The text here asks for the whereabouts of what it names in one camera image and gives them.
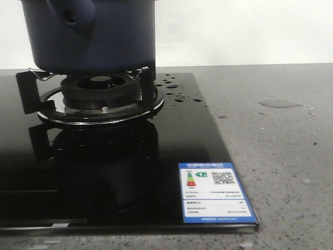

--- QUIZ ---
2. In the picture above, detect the blue energy label sticker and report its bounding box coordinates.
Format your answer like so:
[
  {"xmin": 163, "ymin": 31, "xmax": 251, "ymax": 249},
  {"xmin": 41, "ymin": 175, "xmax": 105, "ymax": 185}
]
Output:
[{"xmin": 178, "ymin": 162, "xmax": 258, "ymax": 225}]

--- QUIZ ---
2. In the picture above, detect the black glass gas stove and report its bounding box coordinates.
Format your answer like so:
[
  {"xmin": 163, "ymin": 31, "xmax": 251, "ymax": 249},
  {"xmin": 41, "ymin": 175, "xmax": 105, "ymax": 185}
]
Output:
[{"xmin": 1, "ymin": 72, "xmax": 259, "ymax": 234}]

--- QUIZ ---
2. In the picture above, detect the dark blue cooking pot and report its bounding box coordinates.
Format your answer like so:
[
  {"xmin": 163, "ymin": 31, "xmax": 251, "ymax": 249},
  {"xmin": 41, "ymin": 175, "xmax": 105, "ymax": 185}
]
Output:
[{"xmin": 21, "ymin": 1, "xmax": 156, "ymax": 75}]

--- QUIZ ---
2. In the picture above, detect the black gas burner head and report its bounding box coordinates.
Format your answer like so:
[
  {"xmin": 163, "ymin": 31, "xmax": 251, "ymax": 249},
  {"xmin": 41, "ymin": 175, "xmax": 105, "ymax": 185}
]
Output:
[{"xmin": 60, "ymin": 73, "xmax": 140, "ymax": 110}]

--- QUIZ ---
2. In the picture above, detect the black metal pot support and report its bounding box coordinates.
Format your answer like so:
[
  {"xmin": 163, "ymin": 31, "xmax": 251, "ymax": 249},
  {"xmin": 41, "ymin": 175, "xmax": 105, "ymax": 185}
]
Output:
[{"xmin": 16, "ymin": 67, "xmax": 164, "ymax": 127}]

